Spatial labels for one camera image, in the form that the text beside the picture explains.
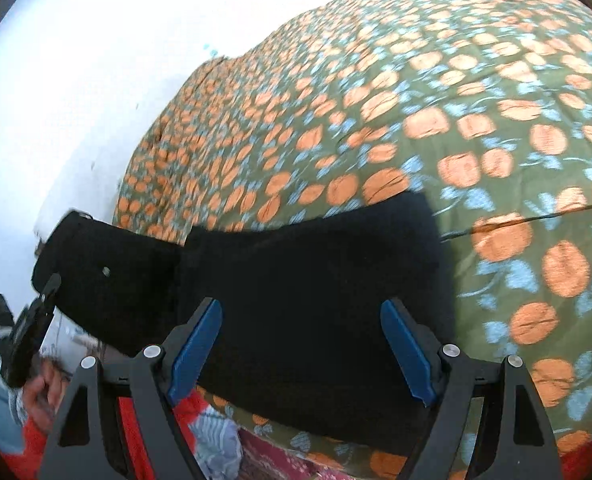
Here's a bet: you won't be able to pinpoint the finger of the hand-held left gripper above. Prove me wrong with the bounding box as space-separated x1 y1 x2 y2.
41 272 63 311

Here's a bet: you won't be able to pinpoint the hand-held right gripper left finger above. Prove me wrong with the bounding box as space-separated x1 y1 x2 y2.
36 297 224 480

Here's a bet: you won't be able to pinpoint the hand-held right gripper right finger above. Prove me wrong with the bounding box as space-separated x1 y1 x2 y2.
380 297 561 480

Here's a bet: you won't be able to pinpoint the black pants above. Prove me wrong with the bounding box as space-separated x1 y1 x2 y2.
31 190 459 456

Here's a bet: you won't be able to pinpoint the person's left hand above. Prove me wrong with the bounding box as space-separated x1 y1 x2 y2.
21 360 74 433

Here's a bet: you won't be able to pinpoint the grey white striped cloth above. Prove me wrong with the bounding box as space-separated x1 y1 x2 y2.
188 405 241 480

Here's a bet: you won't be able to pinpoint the orange red knit cloth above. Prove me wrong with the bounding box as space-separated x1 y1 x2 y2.
3 387 592 480

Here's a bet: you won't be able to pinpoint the maroon patterned cloth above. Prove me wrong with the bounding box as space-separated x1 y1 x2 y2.
238 427 357 480

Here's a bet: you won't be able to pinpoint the green orange floral bedspread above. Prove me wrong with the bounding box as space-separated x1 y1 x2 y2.
111 0 592 480

